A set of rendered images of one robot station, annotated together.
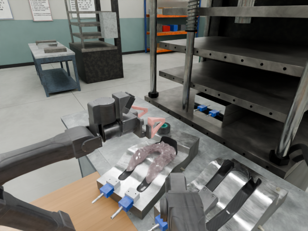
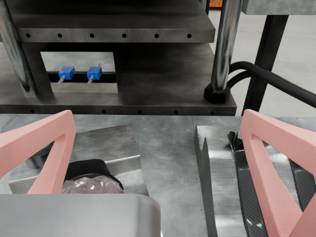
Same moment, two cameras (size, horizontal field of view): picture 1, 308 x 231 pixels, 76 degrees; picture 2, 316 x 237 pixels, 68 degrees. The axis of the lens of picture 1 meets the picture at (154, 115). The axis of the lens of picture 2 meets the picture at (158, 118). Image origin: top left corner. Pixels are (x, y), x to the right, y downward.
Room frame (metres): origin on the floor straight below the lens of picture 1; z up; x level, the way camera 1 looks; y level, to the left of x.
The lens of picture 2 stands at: (0.54, 0.08, 1.28)
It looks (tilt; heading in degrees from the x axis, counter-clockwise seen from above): 37 degrees down; 308
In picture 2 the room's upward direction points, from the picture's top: straight up
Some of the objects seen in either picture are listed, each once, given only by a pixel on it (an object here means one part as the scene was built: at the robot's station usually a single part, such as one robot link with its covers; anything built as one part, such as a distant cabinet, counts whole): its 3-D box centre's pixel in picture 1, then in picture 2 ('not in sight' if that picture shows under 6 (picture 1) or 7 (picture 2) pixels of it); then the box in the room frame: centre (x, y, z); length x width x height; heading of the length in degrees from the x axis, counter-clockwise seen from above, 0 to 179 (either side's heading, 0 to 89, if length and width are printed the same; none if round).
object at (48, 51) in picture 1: (52, 63); not in sight; (4.61, 2.36, 0.44); 1.90 x 0.70 x 0.89; 33
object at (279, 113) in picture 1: (235, 80); (87, 11); (1.56, -0.67, 1.01); 1.10 x 0.74 x 0.05; 37
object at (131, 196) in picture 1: (123, 205); not in sight; (0.51, 0.11, 0.85); 0.13 x 0.05 x 0.05; 144
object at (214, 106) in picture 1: (228, 102); (96, 50); (1.44, -0.59, 0.87); 0.50 x 0.27 x 0.17; 127
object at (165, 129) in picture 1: (163, 128); (41, 148); (0.96, -0.05, 0.93); 0.08 x 0.08 x 0.04
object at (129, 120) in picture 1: (125, 109); not in sight; (0.54, 0.09, 1.25); 0.07 x 0.06 x 0.11; 38
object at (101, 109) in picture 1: (95, 121); not in sight; (0.48, 0.16, 1.24); 0.12 x 0.09 x 0.12; 128
